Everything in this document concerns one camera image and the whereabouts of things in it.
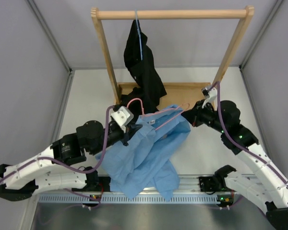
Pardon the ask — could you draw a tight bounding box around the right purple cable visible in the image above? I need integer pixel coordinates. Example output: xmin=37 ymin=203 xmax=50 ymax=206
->
xmin=207 ymin=80 xmax=288 ymax=219

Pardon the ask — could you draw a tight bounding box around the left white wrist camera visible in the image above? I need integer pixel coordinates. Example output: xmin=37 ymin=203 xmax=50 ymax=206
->
xmin=110 ymin=106 xmax=134 ymax=133

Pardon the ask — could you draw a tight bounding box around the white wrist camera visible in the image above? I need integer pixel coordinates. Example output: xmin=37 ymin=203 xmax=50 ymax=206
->
xmin=202 ymin=85 xmax=217 ymax=108
xmin=110 ymin=106 xmax=134 ymax=133

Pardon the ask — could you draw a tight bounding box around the light blue shirt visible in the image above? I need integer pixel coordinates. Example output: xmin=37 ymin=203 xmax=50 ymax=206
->
xmin=96 ymin=115 xmax=191 ymax=201

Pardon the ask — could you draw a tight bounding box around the slotted cable duct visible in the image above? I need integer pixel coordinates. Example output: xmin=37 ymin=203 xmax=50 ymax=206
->
xmin=38 ymin=193 xmax=232 ymax=205

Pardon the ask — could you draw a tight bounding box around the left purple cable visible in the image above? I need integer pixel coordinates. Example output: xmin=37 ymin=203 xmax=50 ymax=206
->
xmin=0 ymin=105 xmax=118 ymax=209

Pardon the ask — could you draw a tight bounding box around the blue wire hanger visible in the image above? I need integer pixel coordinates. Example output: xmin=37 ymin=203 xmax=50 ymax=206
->
xmin=134 ymin=10 xmax=143 ymax=61

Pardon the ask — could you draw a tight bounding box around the purple cable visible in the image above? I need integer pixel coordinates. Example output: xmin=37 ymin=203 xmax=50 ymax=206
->
xmin=207 ymin=80 xmax=288 ymax=219
xmin=0 ymin=105 xmax=118 ymax=209

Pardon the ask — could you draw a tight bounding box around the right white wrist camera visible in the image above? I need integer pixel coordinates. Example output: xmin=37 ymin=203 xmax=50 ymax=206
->
xmin=202 ymin=85 xmax=217 ymax=108

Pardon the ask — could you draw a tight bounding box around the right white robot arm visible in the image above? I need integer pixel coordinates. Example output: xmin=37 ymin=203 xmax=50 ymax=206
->
xmin=182 ymin=100 xmax=288 ymax=230

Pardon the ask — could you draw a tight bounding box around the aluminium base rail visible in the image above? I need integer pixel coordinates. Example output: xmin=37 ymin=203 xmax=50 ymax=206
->
xmin=28 ymin=174 xmax=288 ymax=192

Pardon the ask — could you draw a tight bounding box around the pink wire hanger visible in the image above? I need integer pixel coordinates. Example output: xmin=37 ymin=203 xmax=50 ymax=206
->
xmin=127 ymin=98 xmax=190 ymax=131

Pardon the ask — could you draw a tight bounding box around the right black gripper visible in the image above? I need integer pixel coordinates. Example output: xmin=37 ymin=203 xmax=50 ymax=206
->
xmin=182 ymin=99 xmax=228 ymax=134

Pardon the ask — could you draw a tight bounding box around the wooden clothes rack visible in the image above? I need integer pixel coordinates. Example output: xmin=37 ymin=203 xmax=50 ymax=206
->
xmin=91 ymin=6 xmax=254 ymax=109

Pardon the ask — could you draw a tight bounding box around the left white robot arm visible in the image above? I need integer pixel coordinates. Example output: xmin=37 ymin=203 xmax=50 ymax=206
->
xmin=0 ymin=120 xmax=142 ymax=201

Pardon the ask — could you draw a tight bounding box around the black shirt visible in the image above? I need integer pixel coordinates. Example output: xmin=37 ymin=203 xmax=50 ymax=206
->
xmin=121 ymin=20 xmax=167 ymax=114

